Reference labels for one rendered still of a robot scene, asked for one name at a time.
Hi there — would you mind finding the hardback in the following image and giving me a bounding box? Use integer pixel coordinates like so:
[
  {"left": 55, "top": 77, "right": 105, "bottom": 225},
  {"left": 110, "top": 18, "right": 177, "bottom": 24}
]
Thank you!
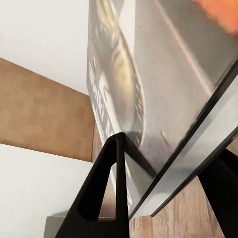
[{"left": 86, "top": 0, "right": 238, "bottom": 221}]

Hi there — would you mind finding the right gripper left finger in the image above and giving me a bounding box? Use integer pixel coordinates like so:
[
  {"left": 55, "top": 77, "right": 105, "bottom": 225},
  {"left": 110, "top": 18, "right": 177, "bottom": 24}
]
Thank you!
[{"left": 55, "top": 132, "right": 130, "bottom": 238}]

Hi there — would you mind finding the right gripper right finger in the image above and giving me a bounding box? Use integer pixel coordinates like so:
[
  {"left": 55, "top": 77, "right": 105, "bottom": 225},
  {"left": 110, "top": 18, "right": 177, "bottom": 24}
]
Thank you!
[{"left": 198, "top": 149, "right": 238, "bottom": 238}]

